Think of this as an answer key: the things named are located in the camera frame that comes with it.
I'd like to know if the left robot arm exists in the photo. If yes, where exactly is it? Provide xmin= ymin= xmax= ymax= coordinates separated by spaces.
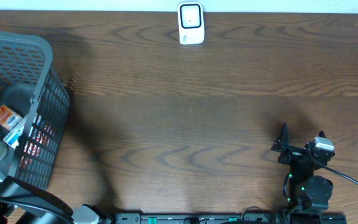
xmin=0 ymin=171 xmax=110 ymax=223

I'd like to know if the orange small box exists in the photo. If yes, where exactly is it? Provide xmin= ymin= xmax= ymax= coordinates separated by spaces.
xmin=0 ymin=105 xmax=23 ymax=131

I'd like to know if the grey plastic basket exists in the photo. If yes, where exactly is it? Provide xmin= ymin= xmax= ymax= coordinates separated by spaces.
xmin=0 ymin=31 xmax=70 ymax=189

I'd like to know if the white blue toothpaste box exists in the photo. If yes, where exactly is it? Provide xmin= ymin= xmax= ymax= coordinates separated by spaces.
xmin=3 ymin=116 xmax=27 ymax=149

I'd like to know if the white barcode scanner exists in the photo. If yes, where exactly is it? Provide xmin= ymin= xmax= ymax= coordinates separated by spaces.
xmin=177 ymin=2 xmax=205 ymax=45

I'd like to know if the orange Top chocolate bar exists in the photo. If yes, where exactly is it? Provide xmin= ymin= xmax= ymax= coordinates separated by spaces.
xmin=20 ymin=114 xmax=55 ymax=169

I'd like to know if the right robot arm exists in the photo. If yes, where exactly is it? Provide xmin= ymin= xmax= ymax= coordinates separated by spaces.
xmin=271 ymin=124 xmax=335 ymax=223

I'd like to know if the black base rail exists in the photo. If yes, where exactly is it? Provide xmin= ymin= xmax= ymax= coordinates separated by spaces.
xmin=113 ymin=212 xmax=348 ymax=224

